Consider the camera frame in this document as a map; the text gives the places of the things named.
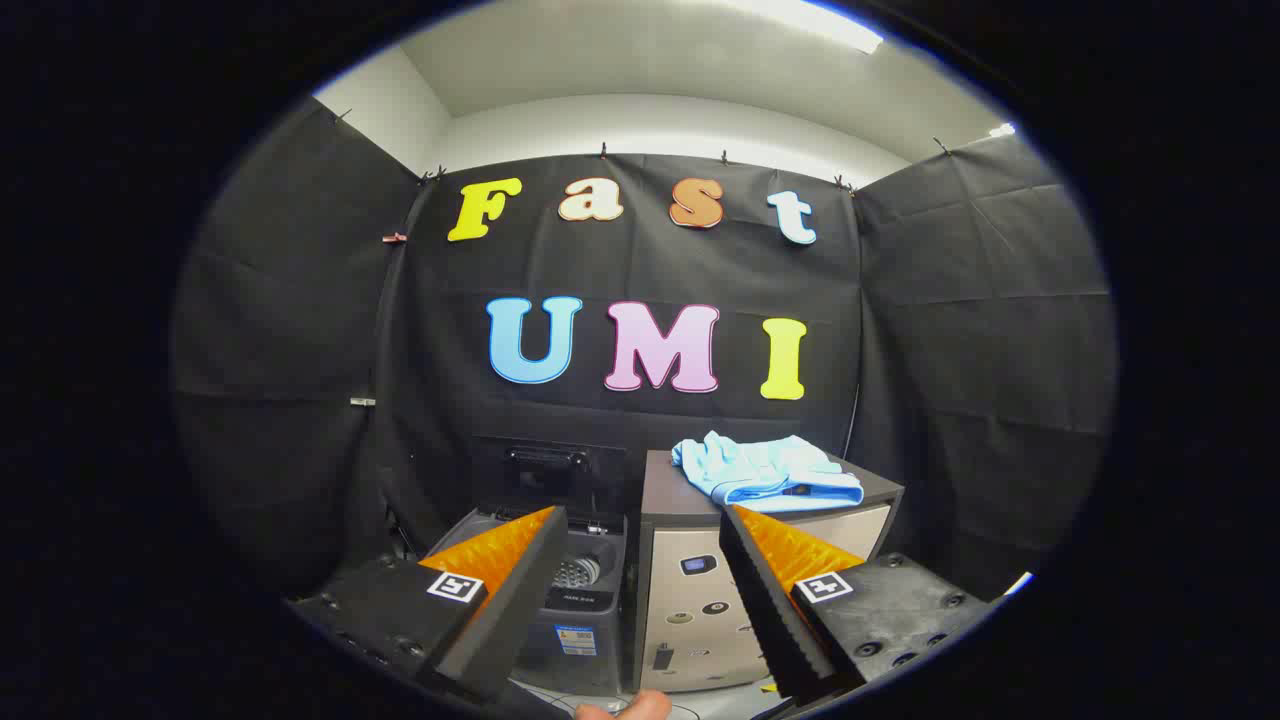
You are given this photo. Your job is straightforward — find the light blue shirt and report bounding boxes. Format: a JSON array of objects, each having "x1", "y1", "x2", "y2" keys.
[{"x1": 672, "y1": 431, "x2": 866, "y2": 514}]

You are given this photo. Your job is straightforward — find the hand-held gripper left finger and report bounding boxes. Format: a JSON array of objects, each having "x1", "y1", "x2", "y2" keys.
[{"x1": 285, "y1": 505, "x2": 571, "y2": 706}]

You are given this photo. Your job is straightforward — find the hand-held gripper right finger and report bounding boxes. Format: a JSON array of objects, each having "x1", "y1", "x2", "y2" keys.
[{"x1": 718, "y1": 503, "x2": 996, "y2": 706}]

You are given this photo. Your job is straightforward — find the grey washing machine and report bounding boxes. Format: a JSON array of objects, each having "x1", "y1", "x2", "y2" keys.
[{"x1": 425, "y1": 505, "x2": 631, "y2": 696}]

